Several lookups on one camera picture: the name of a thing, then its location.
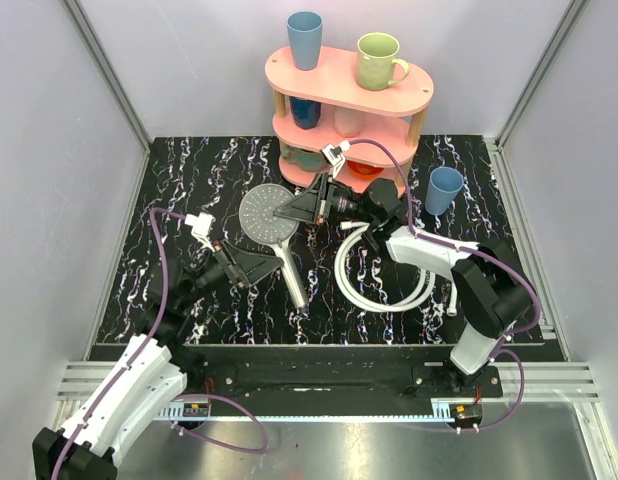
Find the blue cup on table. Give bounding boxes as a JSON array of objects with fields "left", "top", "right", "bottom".
[{"left": 425, "top": 167, "right": 464, "bottom": 216}]

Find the pink faceted cup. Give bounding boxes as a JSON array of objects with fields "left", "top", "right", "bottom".
[{"left": 334, "top": 107, "right": 364, "bottom": 138}]

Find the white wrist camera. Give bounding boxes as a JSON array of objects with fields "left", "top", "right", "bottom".
[
  {"left": 321, "top": 140, "right": 351, "bottom": 179},
  {"left": 185, "top": 212, "right": 215, "bottom": 250}
]

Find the blue cup on shelf top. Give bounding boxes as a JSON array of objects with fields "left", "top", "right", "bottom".
[{"left": 287, "top": 11, "right": 323, "bottom": 71}]

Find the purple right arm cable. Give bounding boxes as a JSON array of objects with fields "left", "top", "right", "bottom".
[{"left": 346, "top": 138, "right": 543, "bottom": 434}]

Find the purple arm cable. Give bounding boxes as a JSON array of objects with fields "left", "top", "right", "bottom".
[
  {"left": 346, "top": 138, "right": 543, "bottom": 434},
  {"left": 48, "top": 207, "right": 270, "bottom": 480}
]

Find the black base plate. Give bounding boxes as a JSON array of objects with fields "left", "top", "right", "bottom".
[{"left": 197, "top": 345, "right": 503, "bottom": 421}]

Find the grey shower head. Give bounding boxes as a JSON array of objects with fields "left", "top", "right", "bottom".
[{"left": 239, "top": 183, "right": 309, "bottom": 312}]

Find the pink three-tier shelf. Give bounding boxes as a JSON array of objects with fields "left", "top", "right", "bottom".
[{"left": 265, "top": 46, "right": 434, "bottom": 195}]

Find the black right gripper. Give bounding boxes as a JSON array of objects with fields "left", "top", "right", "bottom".
[{"left": 274, "top": 173, "right": 377, "bottom": 226}]

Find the dark blue cup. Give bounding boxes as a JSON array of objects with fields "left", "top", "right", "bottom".
[{"left": 289, "top": 97, "right": 322, "bottom": 130}]

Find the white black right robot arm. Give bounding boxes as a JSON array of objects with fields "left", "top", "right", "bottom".
[{"left": 274, "top": 173, "right": 537, "bottom": 397}]

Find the white shower hose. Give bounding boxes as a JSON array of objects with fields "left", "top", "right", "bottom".
[{"left": 334, "top": 219, "right": 460, "bottom": 317}]

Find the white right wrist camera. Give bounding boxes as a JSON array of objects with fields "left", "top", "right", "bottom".
[{"left": 321, "top": 140, "right": 351, "bottom": 179}]

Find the green mug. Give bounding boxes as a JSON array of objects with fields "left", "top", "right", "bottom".
[{"left": 355, "top": 32, "right": 410, "bottom": 91}]

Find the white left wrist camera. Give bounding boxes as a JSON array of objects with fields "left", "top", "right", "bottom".
[{"left": 185, "top": 212, "right": 215, "bottom": 250}]

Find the orange bowl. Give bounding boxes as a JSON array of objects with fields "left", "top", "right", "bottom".
[{"left": 347, "top": 160, "right": 383, "bottom": 179}]

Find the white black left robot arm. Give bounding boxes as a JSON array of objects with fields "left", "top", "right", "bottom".
[{"left": 32, "top": 241, "right": 283, "bottom": 479}]

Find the teal ceramic mug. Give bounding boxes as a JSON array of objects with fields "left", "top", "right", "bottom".
[{"left": 281, "top": 146, "right": 328, "bottom": 172}]

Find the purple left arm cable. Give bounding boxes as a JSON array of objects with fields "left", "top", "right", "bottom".
[{"left": 48, "top": 207, "right": 270, "bottom": 480}]

